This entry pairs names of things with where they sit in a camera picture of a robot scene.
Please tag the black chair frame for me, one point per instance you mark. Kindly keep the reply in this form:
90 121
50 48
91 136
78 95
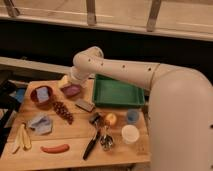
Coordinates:
6 102

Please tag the red bowl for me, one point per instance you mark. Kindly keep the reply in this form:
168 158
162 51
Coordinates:
33 96

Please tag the bunch of dark grapes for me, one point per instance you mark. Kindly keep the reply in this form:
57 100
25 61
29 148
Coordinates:
62 111

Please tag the crumpled blue cloth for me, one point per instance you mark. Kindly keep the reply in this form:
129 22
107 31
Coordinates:
41 124

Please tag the blue object at table edge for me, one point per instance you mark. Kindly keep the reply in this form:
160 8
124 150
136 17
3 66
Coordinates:
19 94

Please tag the purple bowl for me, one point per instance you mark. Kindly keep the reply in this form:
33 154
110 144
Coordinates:
71 90

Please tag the green plastic tray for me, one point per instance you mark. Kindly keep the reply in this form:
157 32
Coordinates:
108 92

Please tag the red sausage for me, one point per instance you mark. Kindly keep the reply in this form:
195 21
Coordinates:
57 149

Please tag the white cup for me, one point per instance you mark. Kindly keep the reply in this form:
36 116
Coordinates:
130 134

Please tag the yellow banana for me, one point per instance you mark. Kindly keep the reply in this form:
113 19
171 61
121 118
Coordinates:
22 139

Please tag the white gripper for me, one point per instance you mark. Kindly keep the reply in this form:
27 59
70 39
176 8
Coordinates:
76 76

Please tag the blue cup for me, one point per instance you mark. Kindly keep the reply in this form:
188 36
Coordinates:
132 116

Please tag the blue sponge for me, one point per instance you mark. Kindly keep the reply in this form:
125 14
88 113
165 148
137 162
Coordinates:
42 94

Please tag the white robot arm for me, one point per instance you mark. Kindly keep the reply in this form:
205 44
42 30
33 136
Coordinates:
180 107

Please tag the small brown block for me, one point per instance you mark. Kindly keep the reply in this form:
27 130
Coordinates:
84 105

